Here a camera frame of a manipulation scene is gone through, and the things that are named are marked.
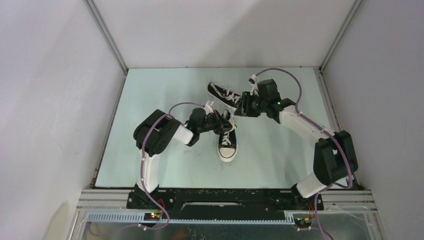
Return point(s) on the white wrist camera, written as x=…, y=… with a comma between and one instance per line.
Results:
x=208, y=107
x=254, y=85

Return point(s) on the right controller board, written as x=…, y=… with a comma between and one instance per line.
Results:
x=303, y=223

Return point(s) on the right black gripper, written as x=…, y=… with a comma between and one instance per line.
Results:
x=244, y=108

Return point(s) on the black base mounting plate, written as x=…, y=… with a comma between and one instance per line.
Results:
x=221, y=203

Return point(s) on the controller board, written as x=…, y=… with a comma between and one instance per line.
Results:
x=303, y=223
x=152, y=216

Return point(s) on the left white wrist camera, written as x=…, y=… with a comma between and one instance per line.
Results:
x=208, y=107

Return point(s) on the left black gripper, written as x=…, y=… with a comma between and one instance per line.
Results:
x=219, y=122

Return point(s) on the left controller board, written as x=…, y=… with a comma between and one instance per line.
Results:
x=152, y=216

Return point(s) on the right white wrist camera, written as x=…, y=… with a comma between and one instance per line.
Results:
x=254, y=85

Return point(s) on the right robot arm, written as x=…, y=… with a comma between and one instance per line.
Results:
x=334, y=154

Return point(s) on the aluminium frame rail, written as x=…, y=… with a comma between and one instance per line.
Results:
x=349, y=202

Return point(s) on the black canvas sneaker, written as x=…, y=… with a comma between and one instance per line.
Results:
x=227, y=97
x=227, y=141

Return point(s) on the grey slotted cable duct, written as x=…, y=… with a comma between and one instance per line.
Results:
x=137, y=218

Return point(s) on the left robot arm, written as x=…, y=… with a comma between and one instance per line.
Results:
x=155, y=133

